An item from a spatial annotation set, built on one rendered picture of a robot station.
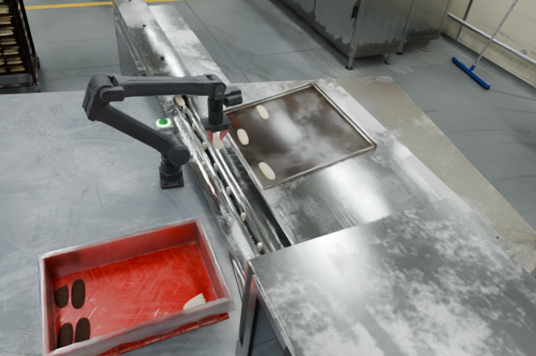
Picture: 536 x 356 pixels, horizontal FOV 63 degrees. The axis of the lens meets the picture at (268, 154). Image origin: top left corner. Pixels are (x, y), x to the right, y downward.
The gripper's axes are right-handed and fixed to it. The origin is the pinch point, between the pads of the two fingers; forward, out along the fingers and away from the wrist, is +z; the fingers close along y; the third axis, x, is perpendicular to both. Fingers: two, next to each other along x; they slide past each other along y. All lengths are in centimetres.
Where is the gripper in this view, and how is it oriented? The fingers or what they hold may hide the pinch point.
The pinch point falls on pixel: (215, 140)
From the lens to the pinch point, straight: 170.6
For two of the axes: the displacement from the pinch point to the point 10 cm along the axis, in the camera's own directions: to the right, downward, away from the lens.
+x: -4.2, -6.1, 6.8
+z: -0.6, 7.6, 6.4
